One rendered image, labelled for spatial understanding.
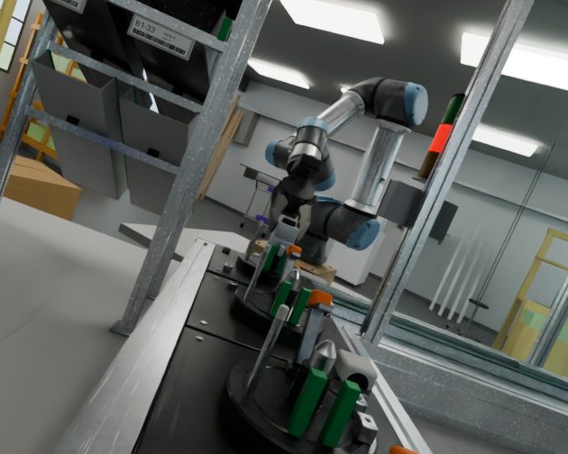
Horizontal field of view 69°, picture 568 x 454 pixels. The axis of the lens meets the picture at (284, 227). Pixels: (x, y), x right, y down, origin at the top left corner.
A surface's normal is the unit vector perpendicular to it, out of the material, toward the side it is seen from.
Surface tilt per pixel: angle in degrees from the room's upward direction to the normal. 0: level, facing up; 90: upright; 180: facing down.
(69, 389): 0
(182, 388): 0
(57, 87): 135
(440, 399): 90
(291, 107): 90
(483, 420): 90
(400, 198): 90
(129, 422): 0
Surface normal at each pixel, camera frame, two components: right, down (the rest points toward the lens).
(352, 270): -0.38, -0.06
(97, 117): -0.32, 0.70
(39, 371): 0.38, -0.92
